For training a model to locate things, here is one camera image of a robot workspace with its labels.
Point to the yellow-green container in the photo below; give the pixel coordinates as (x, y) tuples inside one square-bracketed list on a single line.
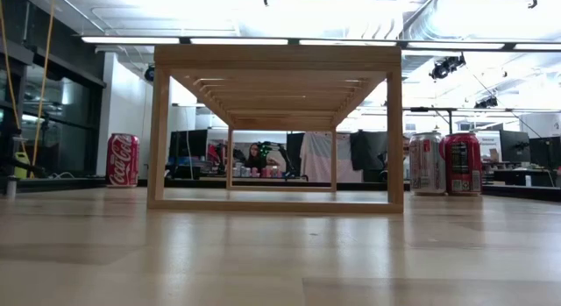
[(21, 158)]

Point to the white hanging cloth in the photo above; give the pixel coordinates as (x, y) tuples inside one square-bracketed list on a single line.
[(315, 159)]

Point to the person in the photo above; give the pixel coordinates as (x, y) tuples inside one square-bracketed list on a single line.
[(254, 157)]

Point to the black T-shaped stand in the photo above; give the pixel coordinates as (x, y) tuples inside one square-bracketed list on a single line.
[(450, 122)]

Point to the black panel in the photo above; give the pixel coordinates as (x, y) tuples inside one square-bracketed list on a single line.
[(294, 148)]

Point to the dark hanging cloth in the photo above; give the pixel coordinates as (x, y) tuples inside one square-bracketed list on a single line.
[(370, 150)]

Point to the silver Diet Coke can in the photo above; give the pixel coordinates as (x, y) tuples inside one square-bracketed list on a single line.
[(425, 165)]

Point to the small white cylinder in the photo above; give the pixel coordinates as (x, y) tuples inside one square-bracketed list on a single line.
[(11, 187)]

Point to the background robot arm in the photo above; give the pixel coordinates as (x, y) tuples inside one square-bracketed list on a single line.
[(263, 148)]

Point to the red can with black label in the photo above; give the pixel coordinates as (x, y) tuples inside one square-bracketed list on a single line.
[(462, 165)]

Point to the wooden slatted shelf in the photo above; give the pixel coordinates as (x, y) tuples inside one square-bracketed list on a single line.
[(276, 56)]

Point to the red box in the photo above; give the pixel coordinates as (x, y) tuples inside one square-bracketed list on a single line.
[(214, 152)]

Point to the black track spotlight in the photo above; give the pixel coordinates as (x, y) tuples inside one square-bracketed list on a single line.
[(486, 102), (442, 69), (150, 73)]

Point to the black monitor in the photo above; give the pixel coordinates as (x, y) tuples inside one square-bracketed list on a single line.
[(193, 144), (545, 150), (515, 144)]

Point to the red Coca-Cola can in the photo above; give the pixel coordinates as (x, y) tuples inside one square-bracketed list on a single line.
[(122, 161)]

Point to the white sign board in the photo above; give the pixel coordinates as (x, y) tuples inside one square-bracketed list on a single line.
[(491, 141)]

